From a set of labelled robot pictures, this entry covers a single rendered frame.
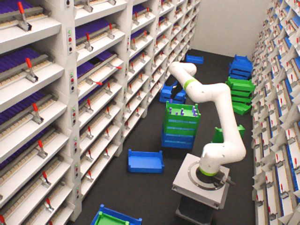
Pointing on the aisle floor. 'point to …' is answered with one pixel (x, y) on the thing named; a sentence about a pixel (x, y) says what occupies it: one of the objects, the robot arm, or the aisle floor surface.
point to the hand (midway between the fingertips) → (173, 95)
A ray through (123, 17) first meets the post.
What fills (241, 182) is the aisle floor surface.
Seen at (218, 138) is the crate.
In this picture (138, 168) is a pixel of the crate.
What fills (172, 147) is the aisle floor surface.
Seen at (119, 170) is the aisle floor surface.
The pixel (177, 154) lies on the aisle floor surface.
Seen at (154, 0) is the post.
